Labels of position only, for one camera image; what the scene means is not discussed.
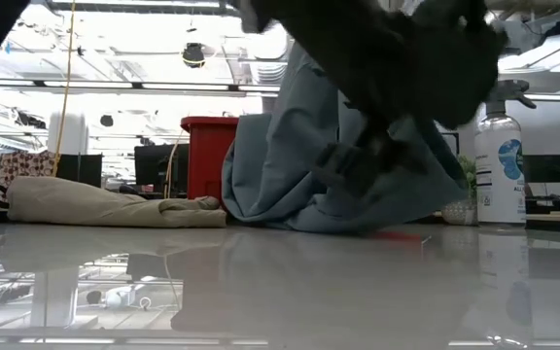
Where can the white spray bottle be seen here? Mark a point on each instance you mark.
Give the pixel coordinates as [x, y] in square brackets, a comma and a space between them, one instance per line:
[499, 185]

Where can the red plastic laundry bin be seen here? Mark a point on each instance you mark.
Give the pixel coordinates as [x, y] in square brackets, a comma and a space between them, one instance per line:
[207, 155]

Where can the black computer monitor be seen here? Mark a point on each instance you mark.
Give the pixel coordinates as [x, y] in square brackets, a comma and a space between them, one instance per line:
[156, 165]

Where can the grey-teal trousers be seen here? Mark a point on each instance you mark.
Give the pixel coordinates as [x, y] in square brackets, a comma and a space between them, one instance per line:
[275, 170]

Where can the black monitor on arm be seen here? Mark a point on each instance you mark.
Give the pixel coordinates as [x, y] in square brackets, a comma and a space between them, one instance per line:
[547, 168]

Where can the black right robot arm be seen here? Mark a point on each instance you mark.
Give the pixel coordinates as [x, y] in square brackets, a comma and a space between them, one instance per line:
[319, 34]

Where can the black cabinet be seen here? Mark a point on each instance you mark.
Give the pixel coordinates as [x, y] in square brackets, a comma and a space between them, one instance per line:
[83, 167]

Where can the small potted succulent plant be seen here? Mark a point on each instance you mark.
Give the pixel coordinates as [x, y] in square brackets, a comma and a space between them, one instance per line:
[462, 211]

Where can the patterned fabric bag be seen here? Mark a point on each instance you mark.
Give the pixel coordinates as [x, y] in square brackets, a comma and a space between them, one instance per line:
[22, 164]

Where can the black ceiling dome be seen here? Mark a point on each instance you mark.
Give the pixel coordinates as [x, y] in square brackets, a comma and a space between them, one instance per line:
[193, 54]

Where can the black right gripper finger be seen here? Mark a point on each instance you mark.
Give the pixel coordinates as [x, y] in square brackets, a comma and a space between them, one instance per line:
[401, 153]
[348, 170]

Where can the white pillar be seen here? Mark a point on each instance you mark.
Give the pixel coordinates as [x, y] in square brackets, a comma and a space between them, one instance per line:
[68, 136]

